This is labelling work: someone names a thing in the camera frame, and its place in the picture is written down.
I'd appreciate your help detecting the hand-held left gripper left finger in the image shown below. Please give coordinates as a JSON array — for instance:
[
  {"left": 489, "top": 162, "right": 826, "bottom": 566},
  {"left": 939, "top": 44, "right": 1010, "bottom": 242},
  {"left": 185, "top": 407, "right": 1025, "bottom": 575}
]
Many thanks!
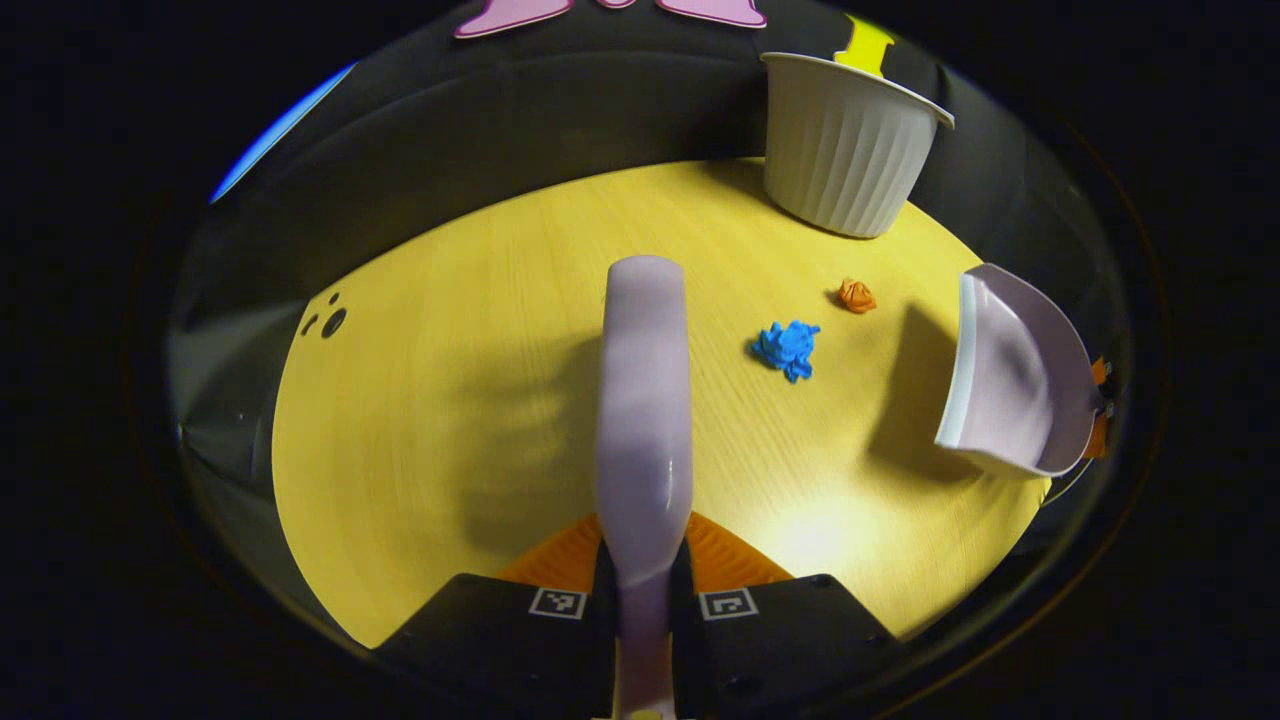
[{"left": 375, "top": 515, "right": 617, "bottom": 720}]

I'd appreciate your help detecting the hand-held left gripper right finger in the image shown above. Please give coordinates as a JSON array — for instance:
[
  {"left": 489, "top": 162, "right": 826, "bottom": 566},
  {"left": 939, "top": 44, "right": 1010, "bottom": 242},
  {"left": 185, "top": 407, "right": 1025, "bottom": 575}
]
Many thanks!
[{"left": 670, "top": 512, "right": 899, "bottom": 720}]

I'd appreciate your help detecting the pink dustpan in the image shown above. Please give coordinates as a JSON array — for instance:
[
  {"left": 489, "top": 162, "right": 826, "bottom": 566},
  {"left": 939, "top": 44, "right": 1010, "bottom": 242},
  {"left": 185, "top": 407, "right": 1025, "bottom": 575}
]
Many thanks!
[{"left": 935, "top": 263, "right": 1099, "bottom": 479}]

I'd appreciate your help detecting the blue paper scrap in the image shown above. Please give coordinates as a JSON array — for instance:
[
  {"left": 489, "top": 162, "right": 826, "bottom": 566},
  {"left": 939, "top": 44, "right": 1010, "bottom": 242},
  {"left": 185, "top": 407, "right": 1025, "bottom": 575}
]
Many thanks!
[{"left": 750, "top": 320, "right": 821, "bottom": 383}]

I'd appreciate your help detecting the white ribbed garbage bin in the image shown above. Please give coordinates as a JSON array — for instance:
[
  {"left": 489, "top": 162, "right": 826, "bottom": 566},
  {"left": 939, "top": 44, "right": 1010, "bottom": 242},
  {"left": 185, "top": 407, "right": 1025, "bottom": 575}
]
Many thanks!
[{"left": 760, "top": 52, "right": 955, "bottom": 239}]

